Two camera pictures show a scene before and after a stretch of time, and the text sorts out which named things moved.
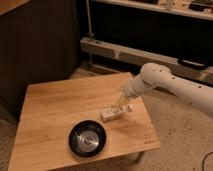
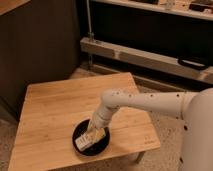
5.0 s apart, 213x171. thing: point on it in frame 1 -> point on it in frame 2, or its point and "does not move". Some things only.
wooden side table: [50, 110] does not move
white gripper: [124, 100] -> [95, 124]
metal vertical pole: [90, 33] does not move
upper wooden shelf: [177, 6] does not move
